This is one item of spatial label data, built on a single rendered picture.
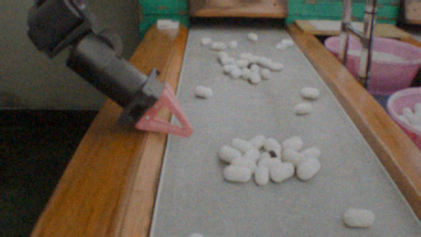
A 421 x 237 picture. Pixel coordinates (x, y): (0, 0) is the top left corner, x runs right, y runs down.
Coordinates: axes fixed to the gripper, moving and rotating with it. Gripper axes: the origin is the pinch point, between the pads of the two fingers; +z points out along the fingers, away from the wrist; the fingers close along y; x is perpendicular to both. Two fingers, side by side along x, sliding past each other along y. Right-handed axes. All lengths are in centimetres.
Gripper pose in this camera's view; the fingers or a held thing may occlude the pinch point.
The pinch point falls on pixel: (186, 131)
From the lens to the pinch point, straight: 63.3
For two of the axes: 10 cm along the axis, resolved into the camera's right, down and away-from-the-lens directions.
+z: 7.7, 5.9, 2.3
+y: 0.1, -3.8, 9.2
